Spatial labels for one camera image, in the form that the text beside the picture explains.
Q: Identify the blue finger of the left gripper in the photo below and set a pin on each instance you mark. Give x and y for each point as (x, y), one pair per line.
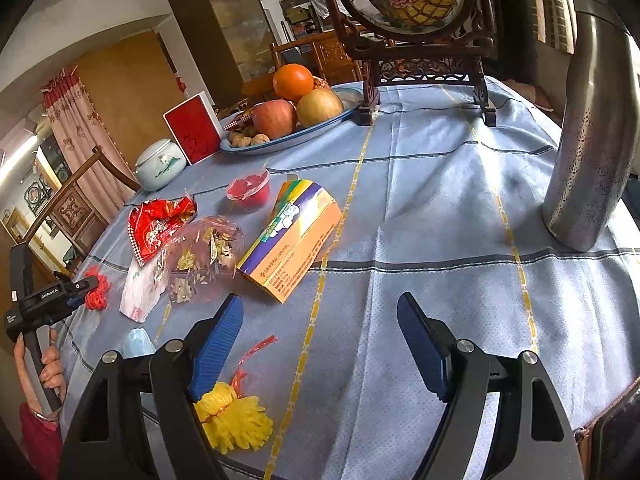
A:
(73, 294)

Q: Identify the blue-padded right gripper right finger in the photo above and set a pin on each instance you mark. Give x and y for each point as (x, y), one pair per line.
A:
(532, 438)

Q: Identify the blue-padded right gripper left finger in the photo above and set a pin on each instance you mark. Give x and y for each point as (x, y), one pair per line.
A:
(107, 437)

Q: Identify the red mesh net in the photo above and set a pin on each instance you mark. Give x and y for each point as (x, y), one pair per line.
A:
(96, 300)

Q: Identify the red snack wrapper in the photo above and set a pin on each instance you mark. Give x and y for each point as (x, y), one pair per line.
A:
(151, 224)

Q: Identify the pink gold-patterned plastic bag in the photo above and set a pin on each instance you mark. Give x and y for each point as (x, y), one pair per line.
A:
(201, 258)

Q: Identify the orange purple paper box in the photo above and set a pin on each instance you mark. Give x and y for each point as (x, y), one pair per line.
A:
(301, 222)

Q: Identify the red sleeve forearm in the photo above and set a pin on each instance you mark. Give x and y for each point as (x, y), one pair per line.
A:
(43, 443)

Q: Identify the person's left hand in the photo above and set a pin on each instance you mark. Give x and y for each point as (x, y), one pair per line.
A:
(51, 377)

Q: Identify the white red plastic bag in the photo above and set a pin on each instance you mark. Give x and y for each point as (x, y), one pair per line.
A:
(143, 287)

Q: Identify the wooden armchair left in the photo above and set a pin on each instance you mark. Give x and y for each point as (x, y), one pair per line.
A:
(73, 214)

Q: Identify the yellow foam fruit net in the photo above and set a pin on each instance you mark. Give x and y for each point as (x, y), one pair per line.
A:
(233, 422)

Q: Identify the white ceramic lidded jar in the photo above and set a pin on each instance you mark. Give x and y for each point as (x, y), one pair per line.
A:
(159, 164)

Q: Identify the pink floral curtain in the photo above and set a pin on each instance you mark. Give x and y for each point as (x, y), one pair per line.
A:
(78, 128)

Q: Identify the red jelly cup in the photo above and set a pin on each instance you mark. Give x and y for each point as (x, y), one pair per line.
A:
(250, 192)

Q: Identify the red card box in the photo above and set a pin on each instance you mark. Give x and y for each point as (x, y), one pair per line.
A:
(195, 127)

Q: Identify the walnuts pile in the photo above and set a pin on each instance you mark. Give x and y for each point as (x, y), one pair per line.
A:
(247, 137)

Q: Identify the snack packet on plate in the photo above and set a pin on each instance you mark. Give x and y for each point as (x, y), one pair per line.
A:
(239, 120)

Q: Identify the blue checked tablecloth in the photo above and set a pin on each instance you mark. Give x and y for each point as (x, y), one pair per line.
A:
(439, 205)

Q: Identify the red apple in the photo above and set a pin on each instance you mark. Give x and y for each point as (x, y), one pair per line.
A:
(275, 118)

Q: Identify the steel thermos bottle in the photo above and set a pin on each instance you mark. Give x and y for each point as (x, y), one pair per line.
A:
(600, 129)

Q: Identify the orange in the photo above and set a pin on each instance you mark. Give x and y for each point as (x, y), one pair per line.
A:
(292, 82)

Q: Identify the dark wooden glass cabinet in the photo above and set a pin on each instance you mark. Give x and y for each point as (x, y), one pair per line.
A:
(229, 41)

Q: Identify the yellow pear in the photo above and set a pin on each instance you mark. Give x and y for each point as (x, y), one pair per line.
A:
(318, 106)

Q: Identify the blue fruit plate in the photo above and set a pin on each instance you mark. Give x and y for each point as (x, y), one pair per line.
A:
(351, 98)

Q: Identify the wooden chair behind table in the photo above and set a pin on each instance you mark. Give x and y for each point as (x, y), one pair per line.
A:
(323, 54)

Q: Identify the embroidered round table screen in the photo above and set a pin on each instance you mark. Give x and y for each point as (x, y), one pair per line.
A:
(400, 42)

